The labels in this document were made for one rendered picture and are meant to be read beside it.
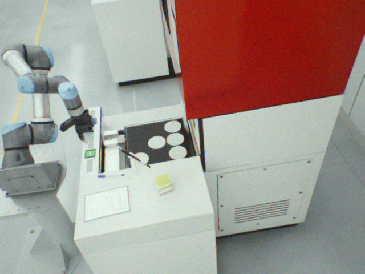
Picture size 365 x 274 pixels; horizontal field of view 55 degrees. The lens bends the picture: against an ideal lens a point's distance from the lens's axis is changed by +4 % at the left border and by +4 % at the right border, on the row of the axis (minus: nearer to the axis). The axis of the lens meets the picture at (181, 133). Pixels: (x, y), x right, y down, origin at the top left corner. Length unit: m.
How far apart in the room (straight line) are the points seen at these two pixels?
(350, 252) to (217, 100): 1.57
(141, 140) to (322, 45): 1.06
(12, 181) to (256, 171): 1.31
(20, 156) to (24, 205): 0.26
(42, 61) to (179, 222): 1.13
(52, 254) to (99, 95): 1.85
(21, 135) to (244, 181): 1.25
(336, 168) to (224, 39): 1.97
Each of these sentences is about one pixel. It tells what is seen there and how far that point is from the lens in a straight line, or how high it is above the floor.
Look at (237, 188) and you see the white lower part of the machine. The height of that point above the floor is 0.61.
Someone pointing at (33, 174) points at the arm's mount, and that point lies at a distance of 1.93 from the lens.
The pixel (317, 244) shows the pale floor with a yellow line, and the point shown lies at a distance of 2.66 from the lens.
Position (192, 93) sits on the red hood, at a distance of 1.47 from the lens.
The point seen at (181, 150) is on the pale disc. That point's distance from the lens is 1.88.
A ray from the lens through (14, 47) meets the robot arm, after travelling 2.00.
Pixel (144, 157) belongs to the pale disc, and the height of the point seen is 0.90.
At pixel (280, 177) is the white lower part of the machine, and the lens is 2.10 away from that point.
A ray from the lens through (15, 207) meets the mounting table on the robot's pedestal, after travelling 2.04.
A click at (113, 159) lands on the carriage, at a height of 0.88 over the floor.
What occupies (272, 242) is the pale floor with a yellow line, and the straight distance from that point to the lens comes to 2.61.
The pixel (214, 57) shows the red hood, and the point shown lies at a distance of 1.40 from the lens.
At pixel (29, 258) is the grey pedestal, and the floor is 0.01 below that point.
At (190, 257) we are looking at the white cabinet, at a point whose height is 0.59.
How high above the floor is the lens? 2.29
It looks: 45 degrees down
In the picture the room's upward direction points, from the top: 7 degrees counter-clockwise
